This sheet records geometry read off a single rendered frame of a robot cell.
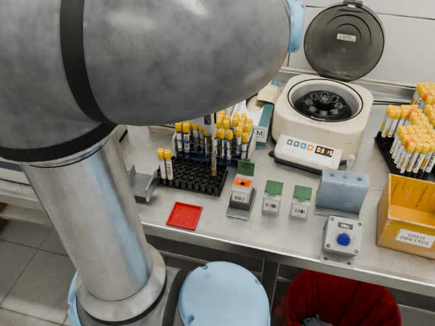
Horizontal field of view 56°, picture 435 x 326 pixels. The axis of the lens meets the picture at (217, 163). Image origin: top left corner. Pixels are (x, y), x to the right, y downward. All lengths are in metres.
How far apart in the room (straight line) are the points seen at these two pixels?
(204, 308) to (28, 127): 0.33
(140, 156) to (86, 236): 0.73
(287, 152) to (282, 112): 0.10
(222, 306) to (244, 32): 0.37
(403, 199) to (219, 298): 0.62
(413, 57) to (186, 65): 1.18
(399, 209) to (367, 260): 0.17
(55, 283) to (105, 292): 1.50
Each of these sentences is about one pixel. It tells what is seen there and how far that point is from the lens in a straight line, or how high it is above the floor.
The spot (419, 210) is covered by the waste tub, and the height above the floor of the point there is 0.88.
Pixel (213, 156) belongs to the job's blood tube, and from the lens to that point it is 0.97.
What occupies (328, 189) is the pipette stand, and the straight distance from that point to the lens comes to 0.95.
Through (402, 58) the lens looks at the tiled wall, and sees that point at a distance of 1.37.
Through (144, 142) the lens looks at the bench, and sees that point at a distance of 1.17.
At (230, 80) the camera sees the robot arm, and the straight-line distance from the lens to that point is 0.25.
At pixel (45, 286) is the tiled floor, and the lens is 2.02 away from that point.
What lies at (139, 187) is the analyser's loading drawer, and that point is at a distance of 0.99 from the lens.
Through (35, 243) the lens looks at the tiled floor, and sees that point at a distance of 2.17.
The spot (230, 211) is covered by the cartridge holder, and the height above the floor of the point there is 0.89.
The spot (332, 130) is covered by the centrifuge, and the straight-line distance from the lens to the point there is 1.05.
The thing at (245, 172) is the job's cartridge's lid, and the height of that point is 0.96.
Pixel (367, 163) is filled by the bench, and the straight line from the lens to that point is 1.15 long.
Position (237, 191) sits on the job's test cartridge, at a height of 0.94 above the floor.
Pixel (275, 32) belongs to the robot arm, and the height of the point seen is 1.50.
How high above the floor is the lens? 1.63
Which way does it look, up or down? 44 degrees down
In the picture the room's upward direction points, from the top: straight up
